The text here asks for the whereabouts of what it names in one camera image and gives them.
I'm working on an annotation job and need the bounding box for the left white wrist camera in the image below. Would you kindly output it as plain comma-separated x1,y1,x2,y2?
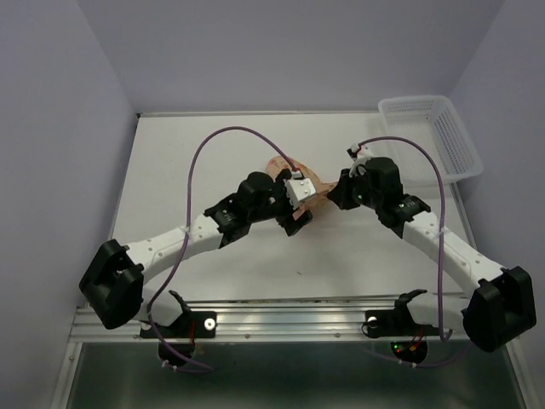
284,178,317,210

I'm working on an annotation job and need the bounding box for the pink patterned laundry bag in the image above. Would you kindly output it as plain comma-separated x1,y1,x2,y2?
266,155,341,222

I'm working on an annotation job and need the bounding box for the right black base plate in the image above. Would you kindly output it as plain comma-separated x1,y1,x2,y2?
361,309,439,338

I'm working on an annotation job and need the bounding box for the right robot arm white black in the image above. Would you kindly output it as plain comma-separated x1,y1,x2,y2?
327,157,536,352

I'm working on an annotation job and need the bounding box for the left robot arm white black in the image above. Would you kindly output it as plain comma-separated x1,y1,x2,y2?
78,169,317,330

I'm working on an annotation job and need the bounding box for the aluminium mounting rail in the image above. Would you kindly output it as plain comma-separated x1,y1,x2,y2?
67,302,521,343

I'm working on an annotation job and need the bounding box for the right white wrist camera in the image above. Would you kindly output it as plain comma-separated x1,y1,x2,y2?
347,142,376,177

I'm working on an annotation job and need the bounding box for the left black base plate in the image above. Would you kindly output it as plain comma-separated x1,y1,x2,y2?
134,310,217,339

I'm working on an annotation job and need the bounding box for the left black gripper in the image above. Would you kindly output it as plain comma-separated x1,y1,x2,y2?
247,168,310,234

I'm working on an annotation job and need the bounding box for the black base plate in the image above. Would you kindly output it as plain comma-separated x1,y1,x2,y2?
361,309,439,338
134,310,217,339

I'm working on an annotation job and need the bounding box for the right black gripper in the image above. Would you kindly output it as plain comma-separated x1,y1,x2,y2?
325,166,382,210

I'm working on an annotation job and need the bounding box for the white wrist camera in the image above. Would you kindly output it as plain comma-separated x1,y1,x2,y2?
347,142,376,177
284,178,317,210

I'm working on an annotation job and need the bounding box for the white plastic basket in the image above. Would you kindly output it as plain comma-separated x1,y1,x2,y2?
378,95,484,187

